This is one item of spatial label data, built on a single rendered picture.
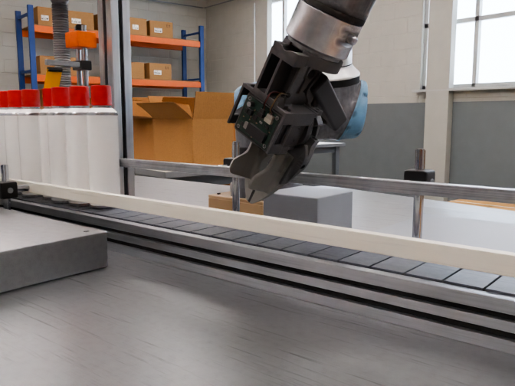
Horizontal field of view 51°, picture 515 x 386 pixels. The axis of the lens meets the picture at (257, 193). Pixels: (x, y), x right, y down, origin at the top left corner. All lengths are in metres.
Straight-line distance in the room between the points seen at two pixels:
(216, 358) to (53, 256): 0.31
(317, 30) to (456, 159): 6.13
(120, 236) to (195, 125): 1.88
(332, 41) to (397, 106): 6.56
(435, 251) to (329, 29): 0.25
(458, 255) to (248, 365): 0.22
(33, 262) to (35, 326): 0.15
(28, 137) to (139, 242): 0.40
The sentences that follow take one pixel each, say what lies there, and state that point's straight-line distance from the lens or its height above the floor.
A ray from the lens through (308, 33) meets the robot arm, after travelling 0.60.
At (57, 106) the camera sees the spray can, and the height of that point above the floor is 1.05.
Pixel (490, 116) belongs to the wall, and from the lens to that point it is 6.48.
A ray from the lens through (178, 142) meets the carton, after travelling 2.78.
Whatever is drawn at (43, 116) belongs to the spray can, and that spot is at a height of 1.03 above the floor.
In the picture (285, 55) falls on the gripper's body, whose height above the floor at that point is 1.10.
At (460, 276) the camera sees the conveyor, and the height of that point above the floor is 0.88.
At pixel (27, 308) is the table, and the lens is 0.65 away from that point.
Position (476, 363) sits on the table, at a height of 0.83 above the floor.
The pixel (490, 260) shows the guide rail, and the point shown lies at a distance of 0.53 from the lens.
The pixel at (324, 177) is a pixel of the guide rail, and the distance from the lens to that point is 0.68.
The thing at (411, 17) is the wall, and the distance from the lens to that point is 7.15.
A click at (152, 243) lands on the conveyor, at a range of 0.79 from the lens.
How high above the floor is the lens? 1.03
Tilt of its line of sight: 8 degrees down
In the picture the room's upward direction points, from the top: straight up
